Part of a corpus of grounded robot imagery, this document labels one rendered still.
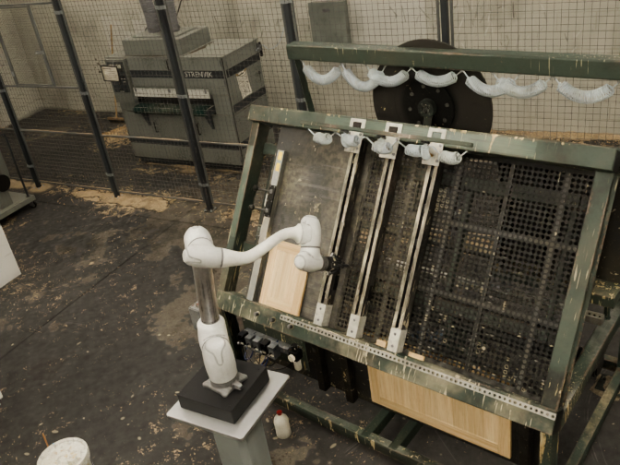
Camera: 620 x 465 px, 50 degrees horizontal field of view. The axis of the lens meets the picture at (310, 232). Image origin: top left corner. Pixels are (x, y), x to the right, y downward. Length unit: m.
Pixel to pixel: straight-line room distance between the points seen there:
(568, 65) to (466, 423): 1.98
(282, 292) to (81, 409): 1.94
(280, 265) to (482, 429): 1.49
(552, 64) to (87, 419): 3.82
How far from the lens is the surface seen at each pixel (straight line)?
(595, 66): 3.61
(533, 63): 3.70
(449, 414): 4.01
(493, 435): 3.95
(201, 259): 3.28
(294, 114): 4.08
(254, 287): 4.20
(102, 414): 5.19
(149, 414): 5.03
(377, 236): 3.66
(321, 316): 3.85
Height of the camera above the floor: 3.23
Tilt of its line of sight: 29 degrees down
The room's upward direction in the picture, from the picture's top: 9 degrees counter-clockwise
